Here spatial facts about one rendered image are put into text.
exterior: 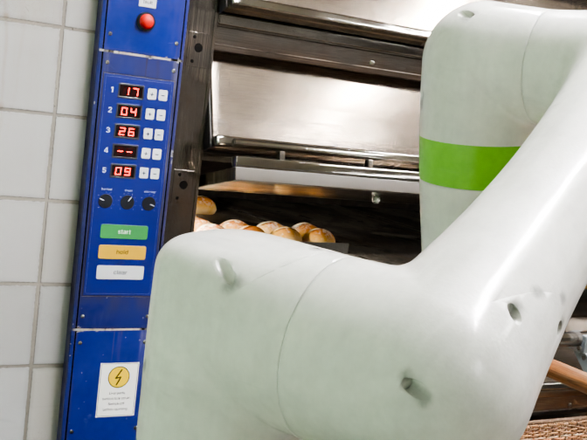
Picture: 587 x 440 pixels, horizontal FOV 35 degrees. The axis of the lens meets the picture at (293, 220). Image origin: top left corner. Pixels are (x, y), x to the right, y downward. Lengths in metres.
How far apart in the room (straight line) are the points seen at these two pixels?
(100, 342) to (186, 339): 1.12
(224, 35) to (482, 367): 1.31
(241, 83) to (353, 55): 0.25
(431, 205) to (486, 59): 0.16
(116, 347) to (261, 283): 1.17
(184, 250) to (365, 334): 0.16
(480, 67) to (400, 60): 1.09
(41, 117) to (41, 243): 0.22
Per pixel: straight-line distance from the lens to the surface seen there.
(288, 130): 1.84
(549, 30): 0.89
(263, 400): 0.61
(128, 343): 1.77
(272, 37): 1.83
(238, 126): 1.78
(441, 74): 0.92
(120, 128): 1.68
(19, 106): 1.67
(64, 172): 1.69
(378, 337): 0.55
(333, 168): 1.75
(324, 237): 2.37
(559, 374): 1.48
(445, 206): 0.93
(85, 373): 1.76
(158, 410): 0.67
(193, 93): 1.76
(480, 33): 0.91
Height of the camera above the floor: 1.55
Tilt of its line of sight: 7 degrees down
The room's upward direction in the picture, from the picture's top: 7 degrees clockwise
